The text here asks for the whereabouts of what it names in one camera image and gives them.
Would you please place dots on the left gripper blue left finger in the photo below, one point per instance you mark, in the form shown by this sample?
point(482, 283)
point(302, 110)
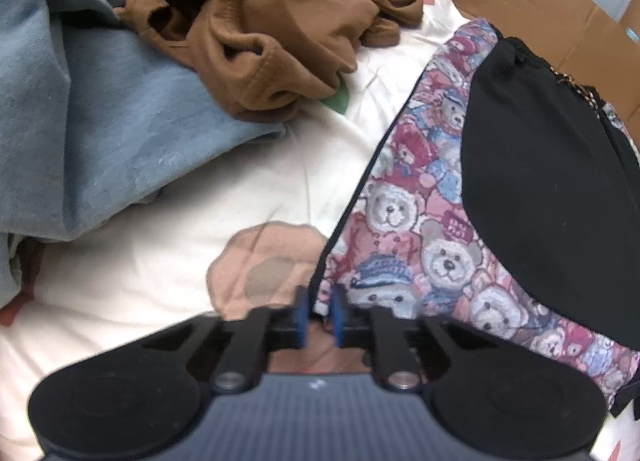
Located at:
point(276, 326)

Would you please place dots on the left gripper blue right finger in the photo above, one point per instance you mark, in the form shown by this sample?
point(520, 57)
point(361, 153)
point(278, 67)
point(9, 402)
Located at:
point(367, 324)

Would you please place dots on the black teddy-print garment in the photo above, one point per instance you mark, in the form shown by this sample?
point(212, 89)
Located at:
point(504, 195)

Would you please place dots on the cream bear-print bed sheet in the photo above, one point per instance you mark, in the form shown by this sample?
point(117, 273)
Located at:
point(244, 229)

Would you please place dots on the blue-grey garment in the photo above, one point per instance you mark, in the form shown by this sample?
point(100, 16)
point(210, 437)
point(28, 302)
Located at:
point(92, 121)

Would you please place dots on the brown crumpled garment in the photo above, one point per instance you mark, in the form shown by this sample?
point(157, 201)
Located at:
point(258, 58)

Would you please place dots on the brown cardboard box sheet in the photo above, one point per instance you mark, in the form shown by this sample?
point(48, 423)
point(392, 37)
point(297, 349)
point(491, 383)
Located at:
point(575, 36)

